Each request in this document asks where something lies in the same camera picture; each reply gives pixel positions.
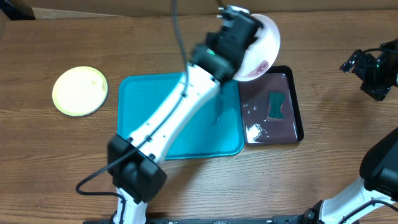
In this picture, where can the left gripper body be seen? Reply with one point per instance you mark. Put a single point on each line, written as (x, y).
(211, 38)

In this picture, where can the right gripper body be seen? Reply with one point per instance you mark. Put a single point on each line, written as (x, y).
(377, 78)

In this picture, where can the white plate with stain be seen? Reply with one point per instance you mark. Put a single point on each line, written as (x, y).
(260, 55)

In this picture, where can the green sponge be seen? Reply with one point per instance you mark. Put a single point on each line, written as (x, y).
(276, 101)

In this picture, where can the yellow plate with stain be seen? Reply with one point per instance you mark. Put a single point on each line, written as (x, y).
(80, 91)

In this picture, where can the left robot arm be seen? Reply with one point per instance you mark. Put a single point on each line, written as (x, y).
(134, 162)

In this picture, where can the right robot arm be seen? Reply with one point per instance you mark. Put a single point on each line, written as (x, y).
(377, 182)

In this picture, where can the teal plastic serving tray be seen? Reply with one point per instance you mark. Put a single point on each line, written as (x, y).
(215, 130)

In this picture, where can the black water tray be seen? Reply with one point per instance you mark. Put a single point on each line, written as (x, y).
(258, 129)

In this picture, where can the dark object top left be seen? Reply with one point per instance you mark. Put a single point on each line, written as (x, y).
(17, 10)

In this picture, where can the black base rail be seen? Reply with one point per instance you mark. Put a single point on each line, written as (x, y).
(274, 220)

